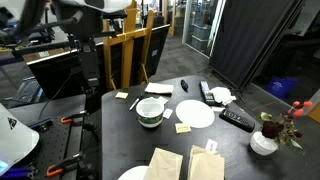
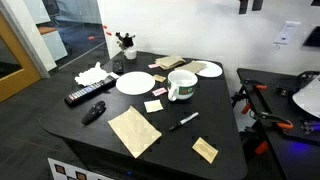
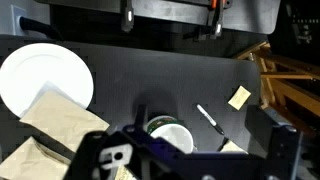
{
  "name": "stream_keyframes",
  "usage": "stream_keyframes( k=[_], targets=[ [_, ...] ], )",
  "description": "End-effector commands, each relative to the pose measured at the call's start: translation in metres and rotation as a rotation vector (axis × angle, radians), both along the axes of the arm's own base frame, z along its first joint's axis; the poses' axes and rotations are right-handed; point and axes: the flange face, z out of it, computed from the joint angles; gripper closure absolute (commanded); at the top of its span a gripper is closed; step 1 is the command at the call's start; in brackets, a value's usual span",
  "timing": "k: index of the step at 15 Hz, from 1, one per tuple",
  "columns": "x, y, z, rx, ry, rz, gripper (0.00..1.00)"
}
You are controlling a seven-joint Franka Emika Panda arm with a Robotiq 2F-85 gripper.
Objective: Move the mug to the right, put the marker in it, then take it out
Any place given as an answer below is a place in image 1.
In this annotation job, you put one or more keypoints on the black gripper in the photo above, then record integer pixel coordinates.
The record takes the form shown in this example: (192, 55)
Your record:
(83, 25)

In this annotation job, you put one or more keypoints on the black and white marker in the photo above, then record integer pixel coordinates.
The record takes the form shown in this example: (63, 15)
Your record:
(135, 104)

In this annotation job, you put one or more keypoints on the white mug with green band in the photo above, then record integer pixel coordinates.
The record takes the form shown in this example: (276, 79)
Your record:
(150, 117)

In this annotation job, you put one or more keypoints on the black display panel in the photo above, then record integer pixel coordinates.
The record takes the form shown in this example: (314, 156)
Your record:
(56, 76)

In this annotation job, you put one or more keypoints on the tan printed paper packet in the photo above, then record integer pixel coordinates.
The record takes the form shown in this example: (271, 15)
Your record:
(121, 95)

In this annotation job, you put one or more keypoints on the black computer keyboard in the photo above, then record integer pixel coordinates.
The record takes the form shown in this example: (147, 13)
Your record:
(28, 90)

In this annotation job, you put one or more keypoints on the orange black bar clamp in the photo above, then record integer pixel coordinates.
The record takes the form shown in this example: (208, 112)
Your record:
(71, 117)
(63, 164)

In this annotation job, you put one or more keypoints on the large flat tan paper napkin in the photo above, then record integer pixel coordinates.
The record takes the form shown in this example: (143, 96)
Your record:
(159, 88)

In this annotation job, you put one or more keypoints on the black presenter clicker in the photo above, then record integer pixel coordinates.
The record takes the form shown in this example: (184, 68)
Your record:
(184, 84)

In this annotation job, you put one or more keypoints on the black optical breadboard table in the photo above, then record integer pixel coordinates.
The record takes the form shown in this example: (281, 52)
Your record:
(56, 140)

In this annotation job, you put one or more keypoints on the grey storage crate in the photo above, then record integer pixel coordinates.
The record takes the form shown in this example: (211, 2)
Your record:
(201, 31)

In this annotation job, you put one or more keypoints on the pink sweetener packet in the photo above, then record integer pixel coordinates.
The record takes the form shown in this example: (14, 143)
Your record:
(211, 145)
(167, 113)

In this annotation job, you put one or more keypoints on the long black remote control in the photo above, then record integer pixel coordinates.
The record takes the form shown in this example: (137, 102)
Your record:
(207, 95)

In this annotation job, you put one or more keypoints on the white round plate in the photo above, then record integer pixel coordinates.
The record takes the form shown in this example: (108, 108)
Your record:
(133, 174)
(195, 114)

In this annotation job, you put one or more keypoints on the small yellow printed note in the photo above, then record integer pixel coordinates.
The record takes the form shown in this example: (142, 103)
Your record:
(182, 128)

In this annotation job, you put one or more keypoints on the crumpled white tissue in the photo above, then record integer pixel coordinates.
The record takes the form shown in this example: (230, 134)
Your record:
(222, 95)

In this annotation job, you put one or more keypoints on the small white paper slip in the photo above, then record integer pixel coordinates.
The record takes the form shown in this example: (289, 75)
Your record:
(218, 109)

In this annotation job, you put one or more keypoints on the folded brown paper napkin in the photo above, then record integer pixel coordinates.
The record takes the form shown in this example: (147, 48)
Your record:
(206, 165)
(164, 165)

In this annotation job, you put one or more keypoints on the black curtain partition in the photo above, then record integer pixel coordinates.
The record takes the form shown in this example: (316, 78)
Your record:
(246, 36)

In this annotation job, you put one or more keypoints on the short black remote control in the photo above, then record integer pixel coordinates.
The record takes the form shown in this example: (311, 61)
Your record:
(237, 120)

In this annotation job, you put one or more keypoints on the blue plastic bin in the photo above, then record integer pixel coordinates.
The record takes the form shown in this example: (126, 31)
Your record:
(281, 86)

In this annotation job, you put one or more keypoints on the white ribbed vase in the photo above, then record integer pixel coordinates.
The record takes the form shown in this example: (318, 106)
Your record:
(261, 145)

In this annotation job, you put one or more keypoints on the wooden easel frame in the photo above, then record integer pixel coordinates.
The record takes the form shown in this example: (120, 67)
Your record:
(126, 60)

